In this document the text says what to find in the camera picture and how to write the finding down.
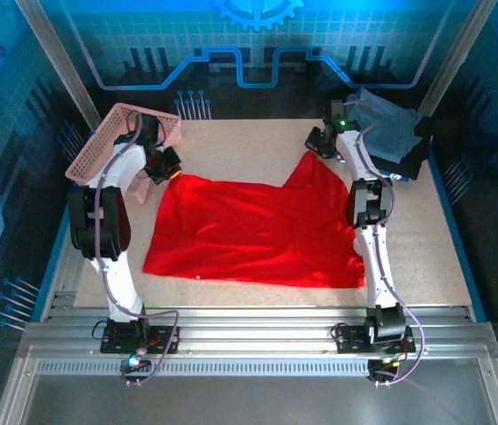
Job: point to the black folded t-shirt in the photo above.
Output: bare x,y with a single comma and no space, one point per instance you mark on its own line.
412,164

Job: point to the grey-blue folded t-shirt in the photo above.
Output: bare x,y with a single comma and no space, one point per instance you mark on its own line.
390,128

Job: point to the blue white printed folded t-shirt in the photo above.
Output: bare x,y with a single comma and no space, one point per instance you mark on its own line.
399,176

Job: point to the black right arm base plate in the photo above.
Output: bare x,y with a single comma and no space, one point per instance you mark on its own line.
350,338

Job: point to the aluminium corner post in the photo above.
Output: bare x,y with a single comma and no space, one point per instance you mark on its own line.
54,57
456,57

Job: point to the pink plastic basket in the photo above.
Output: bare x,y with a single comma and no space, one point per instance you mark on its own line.
98,146

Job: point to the aluminium rail frame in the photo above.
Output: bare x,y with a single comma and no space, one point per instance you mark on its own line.
253,341

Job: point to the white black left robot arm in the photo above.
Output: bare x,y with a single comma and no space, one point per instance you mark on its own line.
102,221

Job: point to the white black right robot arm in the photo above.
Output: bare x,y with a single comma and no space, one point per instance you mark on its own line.
372,230

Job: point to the red bear print t-shirt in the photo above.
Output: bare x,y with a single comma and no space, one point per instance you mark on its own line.
248,234

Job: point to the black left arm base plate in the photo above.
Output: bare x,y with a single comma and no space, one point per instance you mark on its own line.
118,340

